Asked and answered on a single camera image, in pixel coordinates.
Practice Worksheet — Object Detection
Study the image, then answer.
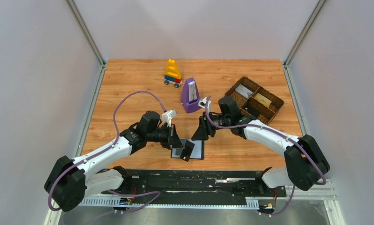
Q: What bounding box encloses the black credit card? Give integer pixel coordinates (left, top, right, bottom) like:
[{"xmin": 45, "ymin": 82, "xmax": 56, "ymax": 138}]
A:
[{"xmin": 179, "ymin": 139, "xmax": 195, "ymax": 162}]

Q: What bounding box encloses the black card holder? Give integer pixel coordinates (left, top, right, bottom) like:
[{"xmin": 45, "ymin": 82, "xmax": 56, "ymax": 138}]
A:
[{"xmin": 171, "ymin": 138, "xmax": 205, "ymax": 160}]

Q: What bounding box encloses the yellow credit card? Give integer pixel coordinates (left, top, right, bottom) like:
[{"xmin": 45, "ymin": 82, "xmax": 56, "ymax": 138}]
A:
[{"xmin": 253, "ymin": 93, "xmax": 272, "ymax": 108}]

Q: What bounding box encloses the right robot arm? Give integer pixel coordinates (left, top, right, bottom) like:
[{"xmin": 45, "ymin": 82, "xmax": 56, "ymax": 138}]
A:
[{"xmin": 191, "ymin": 97, "xmax": 330, "ymax": 191}]

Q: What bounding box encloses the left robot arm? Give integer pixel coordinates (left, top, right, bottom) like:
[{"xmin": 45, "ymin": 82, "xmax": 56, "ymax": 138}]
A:
[{"xmin": 44, "ymin": 110, "xmax": 184, "ymax": 212}]

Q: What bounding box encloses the white card in basket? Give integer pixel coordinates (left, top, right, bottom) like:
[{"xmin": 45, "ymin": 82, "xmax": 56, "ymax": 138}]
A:
[{"xmin": 235, "ymin": 84, "xmax": 253, "ymax": 98}]

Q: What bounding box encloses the purple metronome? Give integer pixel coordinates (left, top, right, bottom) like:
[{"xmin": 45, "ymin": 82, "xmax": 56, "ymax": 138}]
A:
[{"xmin": 180, "ymin": 77, "xmax": 201, "ymax": 113}]

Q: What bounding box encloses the black item in basket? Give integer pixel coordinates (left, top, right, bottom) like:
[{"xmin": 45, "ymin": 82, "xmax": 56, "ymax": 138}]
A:
[{"xmin": 244, "ymin": 105, "xmax": 261, "ymax": 117}]

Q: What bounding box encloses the brown woven basket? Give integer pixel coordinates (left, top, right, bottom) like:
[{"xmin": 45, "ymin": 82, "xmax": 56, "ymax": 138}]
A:
[{"xmin": 224, "ymin": 76, "xmax": 284, "ymax": 125}]

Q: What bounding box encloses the colourful toy block car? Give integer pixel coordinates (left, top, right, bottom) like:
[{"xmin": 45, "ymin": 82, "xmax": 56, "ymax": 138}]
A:
[{"xmin": 164, "ymin": 59, "xmax": 183, "ymax": 88}]

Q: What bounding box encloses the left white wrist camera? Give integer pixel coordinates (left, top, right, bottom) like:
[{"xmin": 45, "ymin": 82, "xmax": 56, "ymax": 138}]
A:
[{"xmin": 161, "ymin": 110, "xmax": 177, "ymax": 127}]

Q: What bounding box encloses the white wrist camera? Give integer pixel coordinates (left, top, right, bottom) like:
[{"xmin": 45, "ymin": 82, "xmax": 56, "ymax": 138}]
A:
[
  {"xmin": 161, "ymin": 110, "xmax": 177, "ymax": 127},
  {"xmin": 198, "ymin": 97, "xmax": 211, "ymax": 109}
]

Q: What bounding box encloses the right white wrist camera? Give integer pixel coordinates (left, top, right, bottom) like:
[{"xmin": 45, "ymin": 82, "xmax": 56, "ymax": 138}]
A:
[{"xmin": 198, "ymin": 97, "xmax": 211, "ymax": 109}]

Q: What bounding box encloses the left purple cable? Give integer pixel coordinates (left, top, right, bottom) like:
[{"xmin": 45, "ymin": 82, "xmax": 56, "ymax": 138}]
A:
[{"xmin": 48, "ymin": 90, "xmax": 167, "ymax": 212}]

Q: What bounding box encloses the purple cable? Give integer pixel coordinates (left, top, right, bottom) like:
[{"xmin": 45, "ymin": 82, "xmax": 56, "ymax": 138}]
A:
[
  {"xmin": 204, "ymin": 96, "xmax": 327, "ymax": 186},
  {"xmin": 48, "ymin": 90, "xmax": 167, "ymax": 212}
]

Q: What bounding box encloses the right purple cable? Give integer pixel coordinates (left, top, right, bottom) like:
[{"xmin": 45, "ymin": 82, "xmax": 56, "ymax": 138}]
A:
[{"xmin": 204, "ymin": 96, "xmax": 327, "ymax": 186}]

